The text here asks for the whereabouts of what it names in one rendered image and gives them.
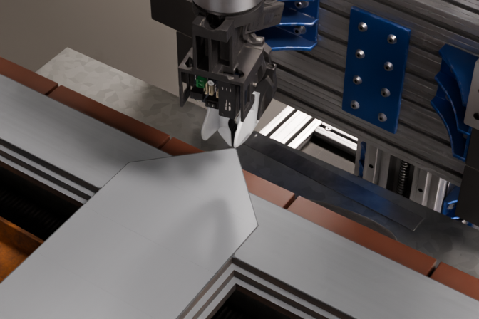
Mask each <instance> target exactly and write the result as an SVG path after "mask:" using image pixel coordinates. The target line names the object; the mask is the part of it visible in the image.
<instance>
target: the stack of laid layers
mask: <svg viewBox="0 0 479 319"><path fill-rule="evenodd" d="M0 166H1V167H3V168H5V169H7V170H9V171H10V172H13V173H14V174H17V175H19V176H20V177H23V178H24V179H26V180H28V181H30V182H32V183H34V184H36V185H38V186H39V187H41V188H43V189H45V190H47V191H49V192H51V193H53V194H55V195H56V196H58V197H60V198H62V199H65V200H66V201H68V202H70V203H72V204H74V205H76V206H78V207H80V208H81V207H82V206H83V205H84V204H85V203H86V202H87V201H88V200H89V199H90V198H91V197H92V196H93V195H94V194H95V193H96V192H97V191H98V190H99V189H98V188H96V187H94V186H92V185H90V184H88V183H87V182H84V181H83V180H81V179H79V178H77V177H74V176H73V175H71V174H69V173H67V172H64V171H63V170H61V169H59V168H57V167H54V166H53V165H51V164H49V163H47V162H45V161H43V160H42V159H39V158H37V157H35V156H33V155H31V154H29V153H27V152H25V151H23V150H21V149H19V148H17V147H15V146H13V145H11V144H10V143H8V142H6V141H4V140H2V139H0ZM235 290H238V291H240V292H242V293H244V294H246V295H247V296H249V297H251V298H253V299H255V300H258V301H259V302H261V303H263V304H265V305H267V306H269V307H270V308H273V309H275V310H276V311H278V312H280V313H282V314H284V315H286V316H288V317H290V318H291V319H353V318H352V317H350V316H348V315H346V314H344V313H342V312H340V311H338V310H336V309H334V308H332V307H330V306H328V305H326V304H324V303H322V302H320V301H318V300H316V299H315V298H312V297H311V296H308V295H307V294H305V293H302V292H301V291H298V290H297V289H295V288H292V287H291V286H288V285H287V284H285V283H282V282H281V281H278V280H277V279H276V278H273V277H271V276H269V275H267V274H265V273H263V272H261V271H259V270H257V269H255V268H253V267H251V266H249V265H247V264H245V263H243V262H241V261H240V260H238V259H236V258H235V257H234V255H233V256H232V257H231V258H230V259H229V261H228V262H227V263H226V264H225V265H224V266H223V267H222V268H221V269H220V270H219V272H218V273H217V274H216V275H215V276H214V278H213V279H212V280H211V281H210V282H209V283H208V284H207V285H206V286H205V287H204V289H203V290H202V291H201V292H200V293H199V295H198V296H197V297H196V298H195V299H194V301H193V302H191V304H190V305H189V306H188V307H187V308H186V309H185V311H184V312H183V313H182V314H181V315H180V317H179V318H178V319H211V318H212V317H213V315H214V314H215V313H216V312H217V311H218V310H219V309H220V307H221V306H222V305H223V304H224V303H225V301H226V300H227V299H228V298H229V297H230V296H231V295H232V293H233V292H234V291H235Z"/></svg>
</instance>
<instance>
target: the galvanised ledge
mask: <svg viewBox="0 0 479 319"><path fill-rule="evenodd" d="M35 73H38V74H39V75H42V76H43V77H45V78H48V79H50V80H52V81H54V82H56V83H58V86H60V85H63V86H65V87H67V88H70V89H71V90H74V91H76V92H77V93H80V94H82V95H84V96H86V97H88V98H91V99H93V100H95V101H97V102H99V103H102V104H104V105H106V106H108V107H110V108H112V109H114V110H117V111H118V112H121V113H123V114H125V115H127V116H129V117H132V118H134V119H136V120H138V121H140V122H143V123H145V124H146V125H149V126H151V127H154V128H155V129H157V130H159V131H161V132H164V133H166V134H168V135H169V136H170V139H171V138H172V137H175V138H177V139H179V140H181V141H183V142H186V143H187V144H189V145H192V146H194V147H196V148H198V149H200V150H202V151H205V152H208V151H213V150H223V149H229V148H234V147H233V146H229V145H228V144H227V143H226V142H225V140H224V139H223V138H222V136H221V135H220V134H219V132H218V131H216V132H215V133H214V134H213V135H212V136H211V137H209V138H208V139H207V140H203V139H202V135H201V129H202V124H203V122H204V119H205V116H206V113H207V109H205V108H202V107H200V106H199V105H196V104H194V103H191V102H189V101H186V103H185V104H184V106H183V107H180V97H178V96H176V95H173V94H172V93H169V92H167V91H165V90H162V89H160V88H158V87H155V86H154V85H151V84H149V83H146V82H145V81H142V80H140V79H138V78H135V77H133V76H131V75H128V74H127V73H124V72H122V71H120V70H117V69H115V68H113V67H110V66H108V65H106V64H104V63H101V62H100V61H97V60H95V59H93V58H90V57H88V56H85V55H83V54H82V53H79V52H77V51H75V50H72V49H70V48H68V47H67V48H66V49H64V50H63V51H61V52H60V53H59V54H58V55H57V56H55V57H54V58H53V59H51V60H50V61H49V62H48V63H47V64H45V65H44V66H43V67H41V68H40V69H38V70H37V71H36V72H35ZM253 132H255V133H257V134H258V135H261V136H263V137H265V138H267V139H268V140H271V141H272V142H274V143H276V144H278V145H280V146H282V147H284V148H286V149H288V150H290V151H292V152H294V153H296V154H298V155H300V156H302V157H304V158H306V159H308V160H310V161H312V162H314V163H316V164H318V165H320V166H322V167H324V168H326V169H328V170H330V171H332V172H334V173H335V174H337V175H339V176H341V177H343V178H345V179H347V180H349V181H351V182H353V183H355V184H357V185H359V186H361V187H363V188H365V189H367V190H369V191H371V192H373V193H375V194H377V195H379V196H381V197H383V198H385V199H387V200H389V201H391V202H393V203H395V204H397V205H399V206H401V207H403V208H404V209H407V210H409V211H411V212H413V213H414V214H417V215H419V216H421V217H423V218H424V220H423V221H422V222H421V223H420V224H419V225H418V227H417V228H416V229H415V230H414V231H411V230H410V229H408V228H406V227H404V226H402V225H400V224H398V223H396V222H394V221H392V220H390V219H388V218H386V217H384V216H383V215H381V214H379V213H377V212H375V211H373V210H371V209H369V208H367V207H365V206H363V205H361V204H360V203H358V202H355V201H354V200H352V199H350V198H348V197H345V196H344V195H342V194H340V193H338V192H335V191H334V190H333V189H330V188H328V187H326V186H324V185H323V184H320V183H318V182H316V181H314V180H313V179H311V178H309V177H307V176H305V175H303V174H301V173H299V172H297V171H295V170H293V169H291V168H289V167H287V166H286V165H284V164H282V163H280V162H278V161H276V160H274V159H272V158H270V157H268V156H266V155H263V154H262V153H261V152H258V151H256V150H254V149H252V148H251V147H248V146H246V145H244V144H241V145H240V146H239V147H236V148H235V149H237V154H238V156H239V160H240V163H241V166H242V169H243V170H246V171H248V172H250V173H252V174H254V175H257V176H258V177H261V178H262V179H265V180H267V181H269V182H271V183H273V184H276V185H278V186H280V187H282V188H284V189H287V190H289V191H291V192H293V193H295V199H296V198H297V197H298V196H301V197H304V198H305V199H310V200H317V201H320V202H326V203H329V204H333V205H335V206H339V207H341V208H344V209H348V210H349V211H352V212H355V213H357V214H360V215H362V216H365V217H367V218H369V219H371V220H373V221H375V222H377V223H379V224H380V225H382V226H384V227H385V228H387V229H388V230H389V231H391V232H392V233H393V235H394V236H395V237H396V238H397V241H398V242H401V243H402V244H405V245H407V246H409V247H411V248H413V249H415V250H417V251H420V252H422V253H424V254H426V255H428V256H430V257H433V258H435V259H437V261H436V268H437V267H438V265H439V263H440V262H444V263H446V264H448V265H449V266H452V267H454V268H457V269H458V270H460V271H463V272H465V273H467V274H469V275H471V276H474V277H476V278H478V279H479V230H477V229H474V228H473V227H471V226H468V225H466V224H464V223H462V222H459V221H457V220H455V219H452V218H450V217H449V216H446V215H444V214H441V213H439V212H437V211H434V210H432V209H430V208H428V207H426V206H424V205H421V204H419V203H417V202H414V201H412V200H410V199H407V198H405V197H402V196H401V195H399V194H396V193H394V192H392V191H389V190H387V189H385V188H383V187H380V186H379V185H376V184H374V183H372V182H369V181H367V180H365V179H362V178H360V177H357V176H356V175H354V174H351V173H349V172H347V171H344V170H342V169H340V168H338V167H335V166H334V165H331V164H329V163H327V162H324V161H322V160H320V159H317V158H315V157H313V156H311V155H308V154H307V153H304V152H302V151H300V150H297V149H295V148H293V147H290V146H289V145H286V144H284V143H282V142H279V141H277V140H275V139H272V138H270V137H268V136H266V135H263V134H262V133H259V132H257V131H255V130H253Z"/></svg>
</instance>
